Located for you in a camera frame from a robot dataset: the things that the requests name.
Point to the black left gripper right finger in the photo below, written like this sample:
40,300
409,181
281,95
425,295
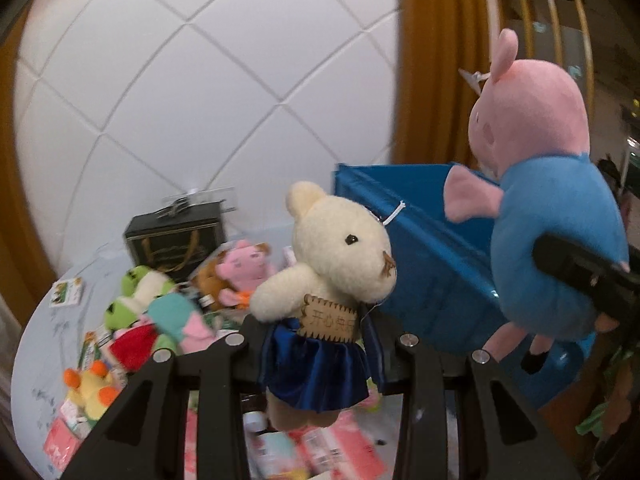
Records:
499,435

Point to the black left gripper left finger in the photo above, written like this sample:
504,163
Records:
142,435

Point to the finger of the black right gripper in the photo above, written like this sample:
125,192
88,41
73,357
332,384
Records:
612,290

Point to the cream teddy bear blue dress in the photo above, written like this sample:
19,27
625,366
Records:
313,366

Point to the pink pig plush blue shirt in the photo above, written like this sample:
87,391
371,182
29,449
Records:
529,128

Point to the teal pink plush toy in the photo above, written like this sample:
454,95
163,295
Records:
179,318

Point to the red plush toy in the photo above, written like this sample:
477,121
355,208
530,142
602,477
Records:
133,347

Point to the brown plush toy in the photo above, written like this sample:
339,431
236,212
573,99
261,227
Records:
209,285

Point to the small pink pig plush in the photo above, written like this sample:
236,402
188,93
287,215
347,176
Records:
244,266

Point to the yellow duck plush green body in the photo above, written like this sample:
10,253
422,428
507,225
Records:
93,390

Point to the blue plastic storage bin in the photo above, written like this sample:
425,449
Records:
445,293

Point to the pink tissue pack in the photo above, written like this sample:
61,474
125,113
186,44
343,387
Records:
62,441

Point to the white green card box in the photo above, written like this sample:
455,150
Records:
66,293

